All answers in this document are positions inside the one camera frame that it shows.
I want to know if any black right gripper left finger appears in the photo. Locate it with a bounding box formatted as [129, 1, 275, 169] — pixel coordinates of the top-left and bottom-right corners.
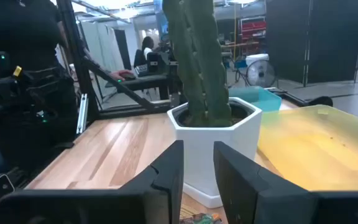
[0, 139, 185, 224]

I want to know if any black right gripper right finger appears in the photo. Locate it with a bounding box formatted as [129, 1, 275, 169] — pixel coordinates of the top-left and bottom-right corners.
[213, 141, 358, 224]

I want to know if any green red granola bar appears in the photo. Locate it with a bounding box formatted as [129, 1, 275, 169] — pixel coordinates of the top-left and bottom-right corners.
[178, 213, 224, 224]

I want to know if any translucent yellow plastic bin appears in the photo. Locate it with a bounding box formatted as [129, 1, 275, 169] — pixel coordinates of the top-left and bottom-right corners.
[257, 105, 358, 192]

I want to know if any white hexagonal plant pot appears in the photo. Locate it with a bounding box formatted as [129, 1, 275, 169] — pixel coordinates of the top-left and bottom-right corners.
[166, 96, 263, 209]

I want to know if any translucent teal plastic bin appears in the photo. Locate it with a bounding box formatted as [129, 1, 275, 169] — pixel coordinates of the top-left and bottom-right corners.
[228, 86, 282, 113]

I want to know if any white floor fan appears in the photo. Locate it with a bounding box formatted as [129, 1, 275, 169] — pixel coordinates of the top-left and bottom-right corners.
[246, 59, 277, 88]

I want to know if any person's hand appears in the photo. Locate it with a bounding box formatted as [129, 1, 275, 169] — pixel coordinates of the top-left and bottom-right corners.
[109, 70, 135, 82]

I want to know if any white bucket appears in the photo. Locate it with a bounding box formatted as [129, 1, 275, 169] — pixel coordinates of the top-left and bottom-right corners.
[246, 53, 270, 67]

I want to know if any tall green cactus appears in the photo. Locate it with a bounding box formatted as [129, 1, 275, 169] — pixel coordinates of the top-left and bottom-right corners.
[162, 0, 233, 128]

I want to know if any person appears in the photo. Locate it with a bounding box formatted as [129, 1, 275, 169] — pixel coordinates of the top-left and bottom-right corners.
[140, 36, 155, 62]
[0, 0, 79, 181]

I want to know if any black room partition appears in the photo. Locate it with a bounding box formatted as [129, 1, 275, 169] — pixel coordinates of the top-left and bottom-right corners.
[265, 0, 358, 87]

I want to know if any red storage bin shelf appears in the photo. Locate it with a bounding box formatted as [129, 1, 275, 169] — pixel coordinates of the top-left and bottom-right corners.
[240, 17, 267, 41]

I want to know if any silver aluminium bracket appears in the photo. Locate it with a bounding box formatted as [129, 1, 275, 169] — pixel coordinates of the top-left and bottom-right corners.
[75, 93, 89, 135]

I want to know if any black aluminium rig frame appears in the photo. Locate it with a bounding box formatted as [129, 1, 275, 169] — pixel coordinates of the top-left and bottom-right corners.
[56, 0, 334, 121]

